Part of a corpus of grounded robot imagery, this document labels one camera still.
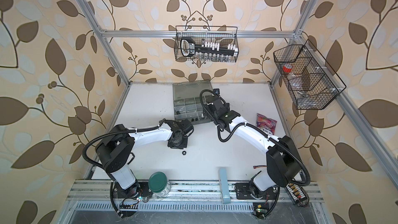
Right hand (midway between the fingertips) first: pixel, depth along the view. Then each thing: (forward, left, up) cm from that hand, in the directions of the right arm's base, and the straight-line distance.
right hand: (214, 106), depth 86 cm
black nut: (-20, +18, -17) cm, 31 cm away
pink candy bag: (-5, -34, -14) cm, 37 cm away
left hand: (-15, +19, -16) cm, 29 cm away
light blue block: (-41, -3, -13) cm, 43 cm away
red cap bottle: (+13, -41, +15) cm, 45 cm away
